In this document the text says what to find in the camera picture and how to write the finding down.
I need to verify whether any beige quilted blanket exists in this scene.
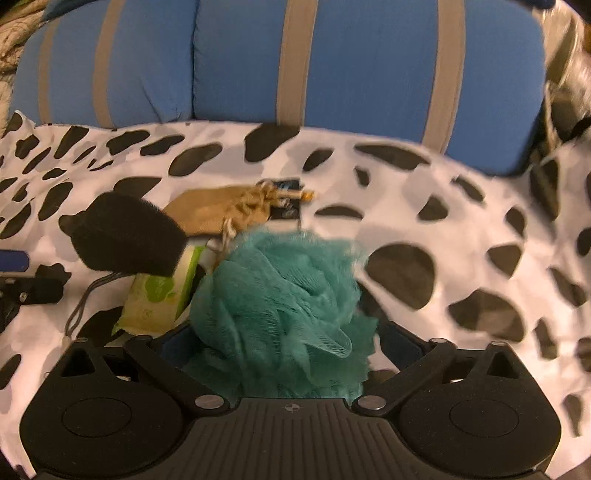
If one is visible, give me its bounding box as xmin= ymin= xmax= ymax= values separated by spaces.
xmin=1 ymin=0 xmax=48 ymax=75

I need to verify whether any blue striped cushion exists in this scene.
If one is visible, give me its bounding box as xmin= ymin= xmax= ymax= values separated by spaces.
xmin=10 ymin=0 xmax=198 ymax=128
xmin=193 ymin=1 xmax=545 ymax=175

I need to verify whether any cow print blanket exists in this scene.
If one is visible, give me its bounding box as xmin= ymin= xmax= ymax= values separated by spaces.
xmin=1 ymin=113 xmax=590 ymax=479

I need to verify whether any gold drawstring pouch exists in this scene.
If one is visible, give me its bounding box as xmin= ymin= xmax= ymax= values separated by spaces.
xmin=162 ymin=180 xmax=320 ymax=237

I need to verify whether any blue striped cushion left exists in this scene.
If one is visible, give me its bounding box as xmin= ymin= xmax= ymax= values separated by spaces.
xmin=10 ymin=0 xmax=198 ymax=128

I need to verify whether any teal mesh bath loofah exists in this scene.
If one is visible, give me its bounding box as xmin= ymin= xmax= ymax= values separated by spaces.
xmin=183 ymin=230 xmax=378 ymax=402

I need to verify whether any black fuzzy pouch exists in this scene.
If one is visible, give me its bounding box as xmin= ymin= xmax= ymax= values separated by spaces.
xmin=58 ymin=191 xmax=187 ymax=277

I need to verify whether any grey cord strap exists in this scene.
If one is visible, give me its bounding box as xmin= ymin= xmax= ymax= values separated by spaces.
xmin=62 ymin=270 xmax=133 ymax=347

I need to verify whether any green white tissue pack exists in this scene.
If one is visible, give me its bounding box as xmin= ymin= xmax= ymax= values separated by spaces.
xmin=112 ymin=245 xmax=205 ymax=338

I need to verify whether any dark clutter pile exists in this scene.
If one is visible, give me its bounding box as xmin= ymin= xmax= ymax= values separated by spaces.
xmin=532 ymin=1 xmax=590 ymax=159

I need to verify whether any blue striped cushion right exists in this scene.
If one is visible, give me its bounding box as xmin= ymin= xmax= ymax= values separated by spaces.
xmin=193 ymin=1 xmax=545 ymax=175

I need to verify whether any black card box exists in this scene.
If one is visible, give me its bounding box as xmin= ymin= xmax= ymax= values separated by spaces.
xmin=269 ymin=178 xmax=303 ymax=225

